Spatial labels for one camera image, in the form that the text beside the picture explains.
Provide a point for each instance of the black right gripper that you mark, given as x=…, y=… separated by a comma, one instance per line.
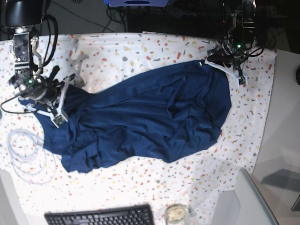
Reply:
x=40, y=90

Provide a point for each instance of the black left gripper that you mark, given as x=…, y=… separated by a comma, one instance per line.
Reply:
x=229, y=55

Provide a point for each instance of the dark blue t-shirt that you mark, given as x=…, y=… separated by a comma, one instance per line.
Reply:
x=166, y=113

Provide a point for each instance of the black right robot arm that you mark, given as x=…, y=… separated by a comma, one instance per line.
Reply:
x=22, y=16

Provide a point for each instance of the terrazzo patterned tablecloth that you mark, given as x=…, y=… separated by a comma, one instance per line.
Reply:
x=101, y=61

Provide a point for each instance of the blue box at top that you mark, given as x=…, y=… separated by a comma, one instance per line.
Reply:
x=137, y=3

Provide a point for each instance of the grey monitor edge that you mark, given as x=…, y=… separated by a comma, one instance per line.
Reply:
x=254, y=210

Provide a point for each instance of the black computer keyboard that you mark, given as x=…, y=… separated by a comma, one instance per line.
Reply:
x=134, y=215

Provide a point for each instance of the clear glass jar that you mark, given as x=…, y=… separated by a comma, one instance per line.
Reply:
x=177, y=214

